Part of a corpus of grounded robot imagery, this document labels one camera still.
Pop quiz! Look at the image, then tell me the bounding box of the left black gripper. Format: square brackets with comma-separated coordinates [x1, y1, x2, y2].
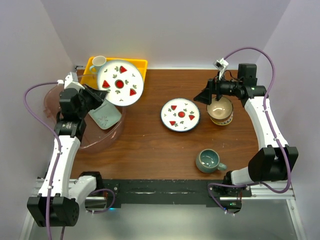
[77, 83, 107, 118]

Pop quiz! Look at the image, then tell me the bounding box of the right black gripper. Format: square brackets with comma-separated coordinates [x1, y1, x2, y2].
[193, 71, 242, 105]

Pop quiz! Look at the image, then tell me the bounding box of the light blue divided plate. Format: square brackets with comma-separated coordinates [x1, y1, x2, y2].
[89, 101, 122, 130]

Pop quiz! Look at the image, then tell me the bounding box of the watermelon plate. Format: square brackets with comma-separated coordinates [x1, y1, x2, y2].
[97, 59, 144, 107]
[160, 98, 201, 132]

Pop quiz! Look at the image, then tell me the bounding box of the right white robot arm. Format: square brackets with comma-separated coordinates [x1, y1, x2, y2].
[194, 60, 299, 197]

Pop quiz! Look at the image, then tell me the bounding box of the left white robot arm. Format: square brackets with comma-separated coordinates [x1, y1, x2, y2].
[27, 85, 108, 228]

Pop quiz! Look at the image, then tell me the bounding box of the clear pink plastic bin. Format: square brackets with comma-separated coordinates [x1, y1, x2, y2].
[44, 85, 126, 153]

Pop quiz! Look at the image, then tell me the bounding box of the yellow plastic tray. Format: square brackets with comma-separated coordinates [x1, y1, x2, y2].
[78, 56, 148, 89]

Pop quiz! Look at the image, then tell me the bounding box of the cream patterned bowl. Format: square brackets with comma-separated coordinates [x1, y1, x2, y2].
[206, 96, 234, 126]

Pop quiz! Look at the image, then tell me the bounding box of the pale green white mug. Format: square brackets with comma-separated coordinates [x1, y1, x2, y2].
[89, 55, 107, 74]

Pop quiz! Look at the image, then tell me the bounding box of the teal ceramic mug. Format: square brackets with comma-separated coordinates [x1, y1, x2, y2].
[195, 149, 227, 174]

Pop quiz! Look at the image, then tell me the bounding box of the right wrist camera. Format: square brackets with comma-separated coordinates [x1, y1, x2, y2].
[213, 58, 229, 80]

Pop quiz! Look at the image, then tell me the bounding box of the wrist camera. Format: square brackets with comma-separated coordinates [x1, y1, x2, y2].
[57, 71, 85, 92]
[213, 58, 229, 80]

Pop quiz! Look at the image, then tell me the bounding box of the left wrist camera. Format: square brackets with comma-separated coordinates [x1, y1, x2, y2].
[57, 71, 85, 92]

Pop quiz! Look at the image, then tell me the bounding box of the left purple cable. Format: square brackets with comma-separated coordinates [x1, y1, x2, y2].
[23, 80, 117, 240]

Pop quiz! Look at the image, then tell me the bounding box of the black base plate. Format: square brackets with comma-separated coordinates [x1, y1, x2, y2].
[84, 179, 252, 210]

